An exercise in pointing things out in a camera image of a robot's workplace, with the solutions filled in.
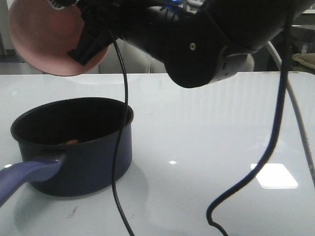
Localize thick black cable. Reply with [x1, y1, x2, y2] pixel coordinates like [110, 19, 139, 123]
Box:
[206, 9, 295, 236]

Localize pink bowl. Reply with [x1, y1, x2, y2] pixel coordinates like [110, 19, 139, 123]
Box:
[8, 0, 111, 76]

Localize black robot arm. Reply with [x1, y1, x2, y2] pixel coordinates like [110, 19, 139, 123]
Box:
[68, 0, 312, 88]

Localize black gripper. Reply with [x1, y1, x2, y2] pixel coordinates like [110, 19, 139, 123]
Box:
[66, 0, 148, 66]

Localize dark blue saucepan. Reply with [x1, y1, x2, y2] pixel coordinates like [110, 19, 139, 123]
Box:
[0, 97, 133, 204]

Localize beige cushion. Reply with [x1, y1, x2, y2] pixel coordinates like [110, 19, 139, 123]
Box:
[292, 53, 315, 74]

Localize left grey upholstered chair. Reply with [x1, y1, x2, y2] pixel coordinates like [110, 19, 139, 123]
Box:
[88, 39, 166, 74]

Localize orange ham slices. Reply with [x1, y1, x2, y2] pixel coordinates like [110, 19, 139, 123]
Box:
[65, 139, 79, 145]

